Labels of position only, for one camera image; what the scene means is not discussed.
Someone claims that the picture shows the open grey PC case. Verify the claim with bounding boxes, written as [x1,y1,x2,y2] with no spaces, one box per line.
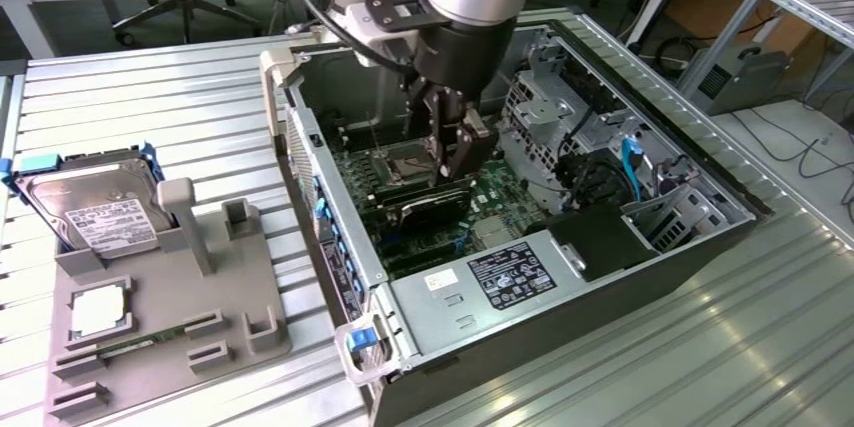
[259,6,775,427]

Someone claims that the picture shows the low metal disk bay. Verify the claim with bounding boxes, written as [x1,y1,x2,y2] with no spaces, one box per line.
[619,166,759,253]

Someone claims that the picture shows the grey parts rack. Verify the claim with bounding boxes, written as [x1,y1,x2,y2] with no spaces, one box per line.
[44,177,295,423]

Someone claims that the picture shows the grey power supply unit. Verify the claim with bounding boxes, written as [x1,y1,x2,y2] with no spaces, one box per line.
[391,236,592,356]

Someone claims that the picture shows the silver CPU chip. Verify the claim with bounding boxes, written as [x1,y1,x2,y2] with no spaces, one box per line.
[70,289,135,337]

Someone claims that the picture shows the tall metal disk bay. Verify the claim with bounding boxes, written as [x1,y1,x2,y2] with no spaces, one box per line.
[500,29,646,198]

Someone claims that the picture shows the blue flat disk wire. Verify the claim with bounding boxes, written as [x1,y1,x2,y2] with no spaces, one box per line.
[620,136,647,204]

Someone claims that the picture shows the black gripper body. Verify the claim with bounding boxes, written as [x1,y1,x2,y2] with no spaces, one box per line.
[409,16,519,98]

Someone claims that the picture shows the blue expansion slot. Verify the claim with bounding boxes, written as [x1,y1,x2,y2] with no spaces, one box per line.
[376,226,428,249]

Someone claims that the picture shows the silver chipset heatsink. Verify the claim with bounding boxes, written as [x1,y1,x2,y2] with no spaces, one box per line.
[476,219,522,248]

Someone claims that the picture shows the black graphics card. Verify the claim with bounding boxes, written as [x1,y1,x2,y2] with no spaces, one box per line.
[383,181,472,231]

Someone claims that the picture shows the hanging cable with metal plug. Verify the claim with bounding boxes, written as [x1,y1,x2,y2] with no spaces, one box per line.
[283,0,316,37]

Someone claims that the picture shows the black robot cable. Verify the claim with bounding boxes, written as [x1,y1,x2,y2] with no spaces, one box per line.
[287,0,419,78]

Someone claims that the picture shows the silver hard disk drive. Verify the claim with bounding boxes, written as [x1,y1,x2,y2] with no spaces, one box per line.
[16,156,165,261]

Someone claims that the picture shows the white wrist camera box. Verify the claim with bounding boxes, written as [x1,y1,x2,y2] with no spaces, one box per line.
[343,0,452,68]

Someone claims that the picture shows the green motherboard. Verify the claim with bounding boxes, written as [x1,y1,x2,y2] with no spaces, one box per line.
[329,114,555,278]

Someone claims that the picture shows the black RAM slot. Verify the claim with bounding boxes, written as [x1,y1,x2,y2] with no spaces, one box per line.
[343,128,408,142]
[344,133,401,147]
[372,184,435,201]
[369,177,441,194]
[341,123,409,137]

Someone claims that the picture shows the blue plastic disk caddy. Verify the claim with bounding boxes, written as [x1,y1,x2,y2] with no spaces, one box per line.
[0,143,167,208]

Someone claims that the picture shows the grey computer tower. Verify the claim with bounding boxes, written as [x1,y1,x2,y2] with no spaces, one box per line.
[678,46,795,117]

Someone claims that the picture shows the metal socket cover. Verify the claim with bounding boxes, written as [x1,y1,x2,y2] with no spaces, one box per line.
[463,107,487,138]

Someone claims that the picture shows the green RAM stick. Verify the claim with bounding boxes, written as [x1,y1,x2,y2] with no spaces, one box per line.
[97,325,192,356]

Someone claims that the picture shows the CPU socket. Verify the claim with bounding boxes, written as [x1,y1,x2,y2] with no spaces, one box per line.
[372,141,441,186]

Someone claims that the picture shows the black office chair base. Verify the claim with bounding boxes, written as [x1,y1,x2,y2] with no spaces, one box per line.
[109,0,265,47]

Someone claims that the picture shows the black plastic shroud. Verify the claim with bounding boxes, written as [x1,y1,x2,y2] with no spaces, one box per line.
[547,204,662,283]

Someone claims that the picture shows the black power wire bundle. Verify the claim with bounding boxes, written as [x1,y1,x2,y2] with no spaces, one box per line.
[556,146,632,211]

